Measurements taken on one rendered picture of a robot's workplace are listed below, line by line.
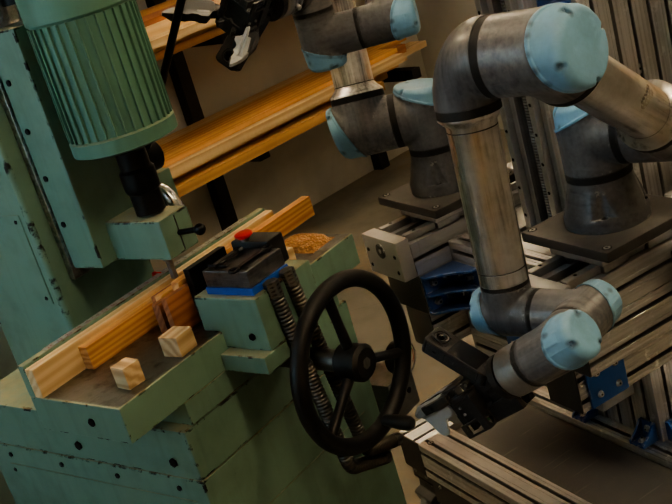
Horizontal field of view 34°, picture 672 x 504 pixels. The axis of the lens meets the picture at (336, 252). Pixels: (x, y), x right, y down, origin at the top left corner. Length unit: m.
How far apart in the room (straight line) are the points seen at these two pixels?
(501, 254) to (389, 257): 0.69
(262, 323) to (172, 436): 0.23
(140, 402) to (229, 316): 0.20
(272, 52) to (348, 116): 2.84
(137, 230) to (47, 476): 0.50
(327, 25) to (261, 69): 3.07
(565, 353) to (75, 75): 0.83
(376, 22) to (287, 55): 3.20
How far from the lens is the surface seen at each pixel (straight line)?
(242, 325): 1.69
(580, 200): 1.92
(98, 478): 1.95
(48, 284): 1.96
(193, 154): 4.25
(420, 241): 2.27
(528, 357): 1.54
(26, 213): 1.92
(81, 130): 1.76
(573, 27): 1.47
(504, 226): 1.61
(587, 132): 1.88
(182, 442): 1.71
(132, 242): 1.86
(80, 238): 1.90
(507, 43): 1.48
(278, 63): 5.13
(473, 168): 1.58
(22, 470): 2.13
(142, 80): 1.74
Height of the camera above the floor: 1.55
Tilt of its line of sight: 20 degrees down
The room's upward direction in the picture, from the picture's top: 17 degrees counter-clockwise
